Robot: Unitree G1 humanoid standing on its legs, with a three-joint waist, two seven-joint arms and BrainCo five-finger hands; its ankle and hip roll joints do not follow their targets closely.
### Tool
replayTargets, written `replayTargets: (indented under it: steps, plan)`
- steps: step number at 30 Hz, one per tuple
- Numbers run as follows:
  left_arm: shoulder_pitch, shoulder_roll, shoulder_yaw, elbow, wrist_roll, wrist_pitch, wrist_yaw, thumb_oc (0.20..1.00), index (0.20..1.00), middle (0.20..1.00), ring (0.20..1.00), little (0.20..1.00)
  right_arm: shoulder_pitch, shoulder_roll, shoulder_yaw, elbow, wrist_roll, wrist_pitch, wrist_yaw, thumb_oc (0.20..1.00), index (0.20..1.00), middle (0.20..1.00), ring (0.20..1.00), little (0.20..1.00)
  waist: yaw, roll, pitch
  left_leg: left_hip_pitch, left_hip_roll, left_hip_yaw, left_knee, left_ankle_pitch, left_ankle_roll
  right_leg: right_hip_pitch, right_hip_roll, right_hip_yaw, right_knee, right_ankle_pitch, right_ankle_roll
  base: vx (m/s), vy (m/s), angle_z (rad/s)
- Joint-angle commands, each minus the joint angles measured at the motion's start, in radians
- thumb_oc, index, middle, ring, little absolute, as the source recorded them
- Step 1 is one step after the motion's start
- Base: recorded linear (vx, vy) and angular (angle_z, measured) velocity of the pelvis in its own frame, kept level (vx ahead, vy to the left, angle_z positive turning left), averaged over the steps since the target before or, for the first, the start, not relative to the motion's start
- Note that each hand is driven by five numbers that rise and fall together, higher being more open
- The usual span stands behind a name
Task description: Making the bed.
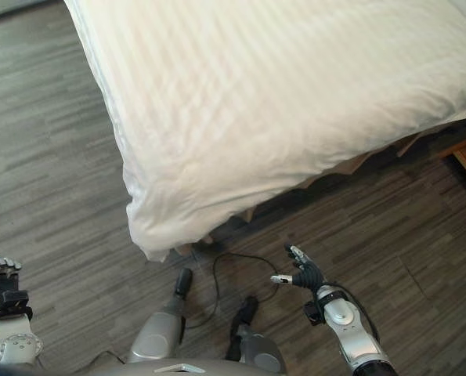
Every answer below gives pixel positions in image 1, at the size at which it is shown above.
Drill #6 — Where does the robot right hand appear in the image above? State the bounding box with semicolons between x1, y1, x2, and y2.
270;244;327;291

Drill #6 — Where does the silver robot right leg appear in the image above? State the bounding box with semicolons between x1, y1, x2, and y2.
225;295;287;375

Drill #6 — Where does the white striped duvet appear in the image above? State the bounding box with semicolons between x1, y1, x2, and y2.
63;0;466;262

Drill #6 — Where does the silver robot torso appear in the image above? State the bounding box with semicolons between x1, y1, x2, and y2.
40;359;296;376

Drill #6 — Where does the thin black cable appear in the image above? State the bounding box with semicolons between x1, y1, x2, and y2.
185;253;281;329

